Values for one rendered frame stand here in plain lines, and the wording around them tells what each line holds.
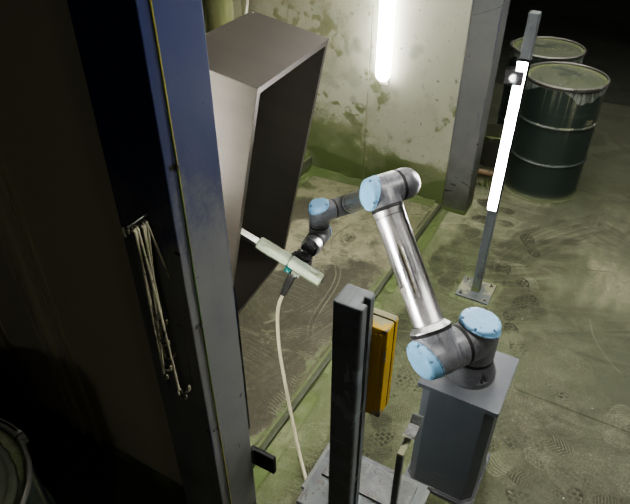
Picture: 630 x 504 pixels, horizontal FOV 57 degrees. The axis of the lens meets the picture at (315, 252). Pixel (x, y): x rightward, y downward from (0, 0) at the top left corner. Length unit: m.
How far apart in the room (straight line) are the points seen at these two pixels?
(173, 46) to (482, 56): 2.92
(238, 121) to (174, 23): 0.87
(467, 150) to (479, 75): 0.52
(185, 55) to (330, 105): 3.27
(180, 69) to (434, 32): 2.90
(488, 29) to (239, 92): 2.21
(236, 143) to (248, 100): 0.18
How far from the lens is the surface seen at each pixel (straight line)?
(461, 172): 4.26
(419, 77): 4.11
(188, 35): 1.26
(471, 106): 4.06
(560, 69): 4.83
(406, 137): 4.30
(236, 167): 2.14
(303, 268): 2.37
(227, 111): 2.06
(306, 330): 3.28
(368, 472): 1.83
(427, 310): 2.05
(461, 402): 2.25
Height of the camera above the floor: 2.33
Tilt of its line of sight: 37 degrees down
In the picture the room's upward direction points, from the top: straight up
